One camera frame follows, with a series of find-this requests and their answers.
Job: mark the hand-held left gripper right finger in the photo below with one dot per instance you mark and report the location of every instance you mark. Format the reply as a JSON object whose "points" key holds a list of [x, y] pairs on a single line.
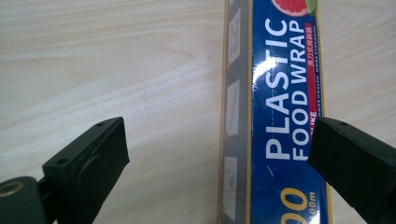
{"points": [[355, 155]]}

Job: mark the blue plastic wrap box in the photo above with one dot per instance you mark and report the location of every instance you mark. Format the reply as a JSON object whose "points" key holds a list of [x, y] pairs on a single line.
{"points": [[280, 124]]}

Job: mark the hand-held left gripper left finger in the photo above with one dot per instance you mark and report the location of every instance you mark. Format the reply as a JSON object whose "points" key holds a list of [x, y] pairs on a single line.
{"points": [[84, 168]]}

